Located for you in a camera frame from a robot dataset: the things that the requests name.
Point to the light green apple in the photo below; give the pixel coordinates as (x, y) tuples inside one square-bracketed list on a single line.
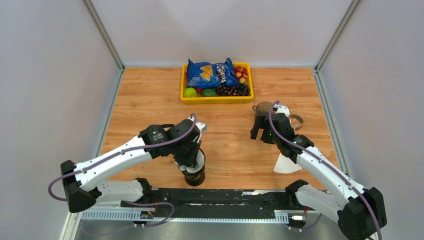
[(190, 92)]

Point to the blue chips bag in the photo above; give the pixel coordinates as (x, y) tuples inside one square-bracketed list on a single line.
[(206, 75)]

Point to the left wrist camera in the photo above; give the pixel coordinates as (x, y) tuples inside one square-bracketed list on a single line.
[(198, 127)]

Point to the white paper coffee filter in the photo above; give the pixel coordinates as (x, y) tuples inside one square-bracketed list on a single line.
[(197, 166)]

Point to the clear glass carafe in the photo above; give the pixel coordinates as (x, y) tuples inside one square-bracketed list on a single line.
[(297, 120)]

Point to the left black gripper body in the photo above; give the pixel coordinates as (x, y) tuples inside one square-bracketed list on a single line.
[(185, 154)]

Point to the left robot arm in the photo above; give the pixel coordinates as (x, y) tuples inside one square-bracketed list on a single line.
[(86, 183)]

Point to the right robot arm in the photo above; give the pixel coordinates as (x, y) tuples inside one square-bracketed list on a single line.
[(358, 211)]

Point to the dark purple grapes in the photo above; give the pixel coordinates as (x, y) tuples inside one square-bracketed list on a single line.
[(242, 90)]

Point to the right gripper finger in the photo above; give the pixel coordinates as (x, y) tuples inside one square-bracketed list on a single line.
[(254, 131), (260, 122)]

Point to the dark coffee dripper on stand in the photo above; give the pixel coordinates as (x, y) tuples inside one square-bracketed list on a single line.
[(195, 179)]

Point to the red peaches bunch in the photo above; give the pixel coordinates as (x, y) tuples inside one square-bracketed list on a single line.
[(241, 74)]

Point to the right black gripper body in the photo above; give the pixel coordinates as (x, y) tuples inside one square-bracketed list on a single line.
[(273, 136)]

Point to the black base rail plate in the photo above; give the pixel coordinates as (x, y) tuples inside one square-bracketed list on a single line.
[(201, 203)]

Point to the dark green avocado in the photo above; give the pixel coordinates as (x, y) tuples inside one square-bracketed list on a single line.
[(209, 93)]

